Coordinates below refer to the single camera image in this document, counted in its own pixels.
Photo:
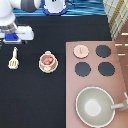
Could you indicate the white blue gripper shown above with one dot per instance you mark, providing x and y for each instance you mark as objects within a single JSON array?
[{"x": 11, "y": 39}]

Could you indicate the cream slotted spatula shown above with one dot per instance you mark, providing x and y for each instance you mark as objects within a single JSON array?
[{"x": 13, "y": 62}]

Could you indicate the pink small pot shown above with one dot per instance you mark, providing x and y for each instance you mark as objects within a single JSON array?
[{"x": 47, "y": 54}]

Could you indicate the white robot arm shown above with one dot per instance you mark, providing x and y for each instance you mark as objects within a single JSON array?
[{"x": 11, "y": 9}]

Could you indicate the cream round plate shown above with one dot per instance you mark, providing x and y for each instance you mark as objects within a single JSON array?
[{"x": 48, "y": 65}]

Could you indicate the black table mat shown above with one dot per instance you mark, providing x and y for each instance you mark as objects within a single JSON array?
[{"x": 29, "y": 97}]

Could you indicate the pink stove board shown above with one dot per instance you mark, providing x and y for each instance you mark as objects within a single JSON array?
[{"x": 101, "y": 68}]

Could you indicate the wooden shelf rack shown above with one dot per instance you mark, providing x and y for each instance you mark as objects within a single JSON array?
[{"x": 117, "y": 14}]

